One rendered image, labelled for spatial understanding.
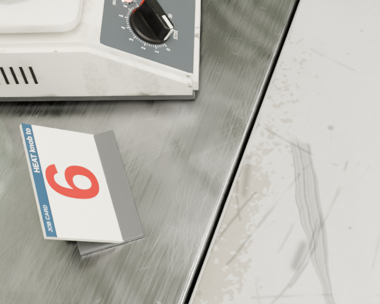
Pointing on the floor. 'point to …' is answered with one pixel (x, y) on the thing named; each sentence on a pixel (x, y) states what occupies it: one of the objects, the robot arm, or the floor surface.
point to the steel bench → (142, 172)
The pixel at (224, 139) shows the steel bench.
